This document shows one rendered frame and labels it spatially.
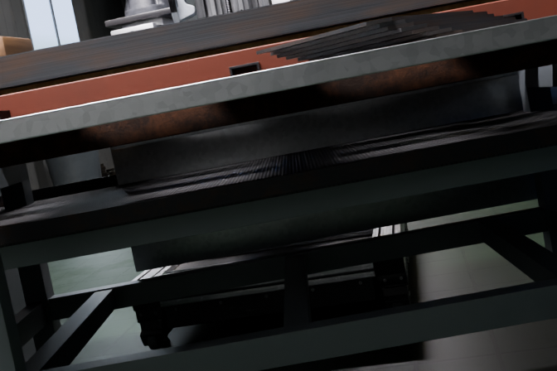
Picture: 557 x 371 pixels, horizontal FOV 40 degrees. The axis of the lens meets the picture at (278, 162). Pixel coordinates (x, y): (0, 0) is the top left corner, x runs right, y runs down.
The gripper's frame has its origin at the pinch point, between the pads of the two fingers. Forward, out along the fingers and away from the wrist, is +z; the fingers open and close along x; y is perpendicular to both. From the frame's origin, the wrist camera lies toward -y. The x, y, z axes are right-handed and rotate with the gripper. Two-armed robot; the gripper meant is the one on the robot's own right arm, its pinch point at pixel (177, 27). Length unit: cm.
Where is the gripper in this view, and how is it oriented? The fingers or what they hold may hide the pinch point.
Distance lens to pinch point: 199.5
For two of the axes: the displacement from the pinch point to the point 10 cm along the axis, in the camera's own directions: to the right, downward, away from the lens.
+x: 0.1, -0.9, 10.0
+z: 1.8, 9.8, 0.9
